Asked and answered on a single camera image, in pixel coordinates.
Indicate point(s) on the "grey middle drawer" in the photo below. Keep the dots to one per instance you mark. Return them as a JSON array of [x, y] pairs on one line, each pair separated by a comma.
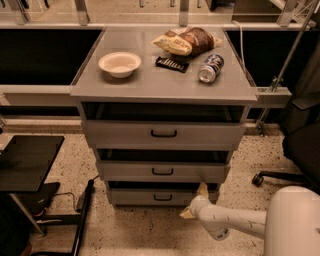
[[162, 171]]

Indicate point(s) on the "black floor stand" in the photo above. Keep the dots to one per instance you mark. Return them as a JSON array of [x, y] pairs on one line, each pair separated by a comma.
[[70, 219]]

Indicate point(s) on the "brown chip bag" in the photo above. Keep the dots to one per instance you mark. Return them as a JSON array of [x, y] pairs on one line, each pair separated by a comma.
[[195, 41]]

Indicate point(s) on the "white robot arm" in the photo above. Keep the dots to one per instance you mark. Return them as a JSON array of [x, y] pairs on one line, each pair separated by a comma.
[[290, 226]]

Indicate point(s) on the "blue soda can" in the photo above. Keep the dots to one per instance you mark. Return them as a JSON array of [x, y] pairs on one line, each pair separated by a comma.
[[210, 68]]

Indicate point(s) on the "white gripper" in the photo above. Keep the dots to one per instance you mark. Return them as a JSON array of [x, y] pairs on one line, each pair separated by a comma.
[[197, 205]]

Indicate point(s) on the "black snack bar wrapper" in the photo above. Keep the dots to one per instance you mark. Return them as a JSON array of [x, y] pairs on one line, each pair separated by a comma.
[[172, 64]]

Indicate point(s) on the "black side table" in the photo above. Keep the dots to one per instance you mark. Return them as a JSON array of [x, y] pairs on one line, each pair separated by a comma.
[[24, 165]]

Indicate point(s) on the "white paper bowl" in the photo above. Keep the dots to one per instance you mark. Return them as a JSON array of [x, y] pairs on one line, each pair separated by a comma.
[[119, 64]]

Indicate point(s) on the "grey drawer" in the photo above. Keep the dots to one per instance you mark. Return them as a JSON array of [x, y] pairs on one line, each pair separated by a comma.
[[135, 197], [162, 135], [162, 171]]

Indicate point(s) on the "grey metal railing frame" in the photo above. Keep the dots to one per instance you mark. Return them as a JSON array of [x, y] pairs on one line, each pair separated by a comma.
[[26, 25]]

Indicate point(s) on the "grey bottom drawer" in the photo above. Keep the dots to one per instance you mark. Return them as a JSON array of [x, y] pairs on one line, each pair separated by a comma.
[[135, 197]]

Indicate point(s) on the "black office chair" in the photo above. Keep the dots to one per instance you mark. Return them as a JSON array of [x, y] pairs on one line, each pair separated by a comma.
[[301, 126]]

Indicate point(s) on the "yellow chip bag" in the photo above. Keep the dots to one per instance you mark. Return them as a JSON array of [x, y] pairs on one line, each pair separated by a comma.
[[173, 42]]

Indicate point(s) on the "grey drawer cabinet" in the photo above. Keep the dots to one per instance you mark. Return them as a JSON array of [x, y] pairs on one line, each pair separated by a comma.
[[154, 94]]

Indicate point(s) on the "grey top drawer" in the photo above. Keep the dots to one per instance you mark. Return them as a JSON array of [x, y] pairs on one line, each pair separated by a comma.
[[162, 135]]

